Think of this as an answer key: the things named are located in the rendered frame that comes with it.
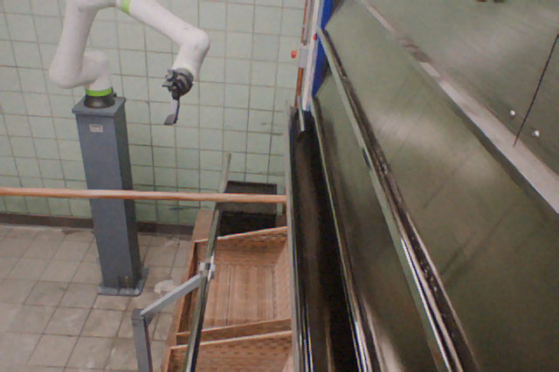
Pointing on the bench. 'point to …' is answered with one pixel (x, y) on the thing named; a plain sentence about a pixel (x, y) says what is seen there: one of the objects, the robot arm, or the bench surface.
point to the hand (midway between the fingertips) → (168, 104)
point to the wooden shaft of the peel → (144, 195)
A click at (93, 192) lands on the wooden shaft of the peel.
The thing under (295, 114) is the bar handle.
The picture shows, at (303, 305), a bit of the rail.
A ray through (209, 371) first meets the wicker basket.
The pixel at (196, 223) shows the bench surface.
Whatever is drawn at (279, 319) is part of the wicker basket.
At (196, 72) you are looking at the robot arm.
